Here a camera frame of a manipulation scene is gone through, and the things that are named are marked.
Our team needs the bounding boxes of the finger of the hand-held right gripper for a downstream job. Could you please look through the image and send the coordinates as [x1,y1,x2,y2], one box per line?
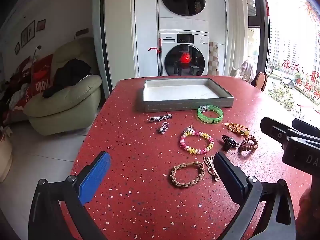
[260,117,295,145]
[292,118,320,143]

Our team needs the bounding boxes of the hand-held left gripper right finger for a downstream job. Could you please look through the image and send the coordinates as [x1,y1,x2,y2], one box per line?
[214,152,297,240]

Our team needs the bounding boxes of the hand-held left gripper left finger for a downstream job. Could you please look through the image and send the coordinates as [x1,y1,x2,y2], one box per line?
[28,151,111,240]

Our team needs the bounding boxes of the brown spiral hair tie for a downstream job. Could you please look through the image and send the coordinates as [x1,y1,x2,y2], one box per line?
[238,135,258,153]

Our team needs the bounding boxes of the yellow cord hair tie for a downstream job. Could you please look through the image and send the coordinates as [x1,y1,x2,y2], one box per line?
[224,122,250,137]

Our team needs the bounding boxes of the black claw clip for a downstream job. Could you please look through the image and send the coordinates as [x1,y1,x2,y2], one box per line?
[221,134,238,152]

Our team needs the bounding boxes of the tan braided bracelet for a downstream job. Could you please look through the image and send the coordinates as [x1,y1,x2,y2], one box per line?
[170,161,206,188]

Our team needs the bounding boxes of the green glitter bangle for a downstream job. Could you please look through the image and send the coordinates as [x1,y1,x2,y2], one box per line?
[197,106,224,125]

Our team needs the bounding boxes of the silver pink brooch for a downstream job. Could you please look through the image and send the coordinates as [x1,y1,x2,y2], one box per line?
[156,122,170,133]

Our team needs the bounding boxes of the silver hair clip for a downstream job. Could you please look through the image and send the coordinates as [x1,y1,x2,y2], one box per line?
[149,114,173,123]

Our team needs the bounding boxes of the grey jewelry tray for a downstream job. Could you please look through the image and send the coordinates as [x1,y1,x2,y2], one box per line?
[143,78,235,113]

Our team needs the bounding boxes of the person's right hand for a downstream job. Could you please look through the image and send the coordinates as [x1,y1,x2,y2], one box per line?
[299,187,320,233]

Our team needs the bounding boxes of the beige bow hair clip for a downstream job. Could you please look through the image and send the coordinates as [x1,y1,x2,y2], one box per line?
[203,155,220,182]

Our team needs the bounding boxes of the pale towel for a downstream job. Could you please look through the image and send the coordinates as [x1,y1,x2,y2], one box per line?
[240,60,254,83]

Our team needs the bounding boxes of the cream leather sofa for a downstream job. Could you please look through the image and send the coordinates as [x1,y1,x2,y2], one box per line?
[24,37,103,136]

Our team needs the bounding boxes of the white curtain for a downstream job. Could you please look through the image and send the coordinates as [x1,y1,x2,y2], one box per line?
[226,0,251,80]

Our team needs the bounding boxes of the black clothes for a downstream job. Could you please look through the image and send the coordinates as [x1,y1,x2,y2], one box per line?
[42,59,92,99]

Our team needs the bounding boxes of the red printed cushion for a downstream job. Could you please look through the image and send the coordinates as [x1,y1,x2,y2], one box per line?
[32,54,54,96]

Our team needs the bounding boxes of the red printed blanket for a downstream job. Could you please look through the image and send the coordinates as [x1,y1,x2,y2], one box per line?
[0,56,34,127]

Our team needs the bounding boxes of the pink yellow spiral hair tie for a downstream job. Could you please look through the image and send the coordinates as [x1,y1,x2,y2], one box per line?
[179,130,215,155]

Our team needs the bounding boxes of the red handled mop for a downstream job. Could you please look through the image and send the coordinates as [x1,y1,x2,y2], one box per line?
[148,37,163,77]

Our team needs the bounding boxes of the large picture frame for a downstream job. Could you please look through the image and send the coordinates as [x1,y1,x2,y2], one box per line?
[20,21,35,47]

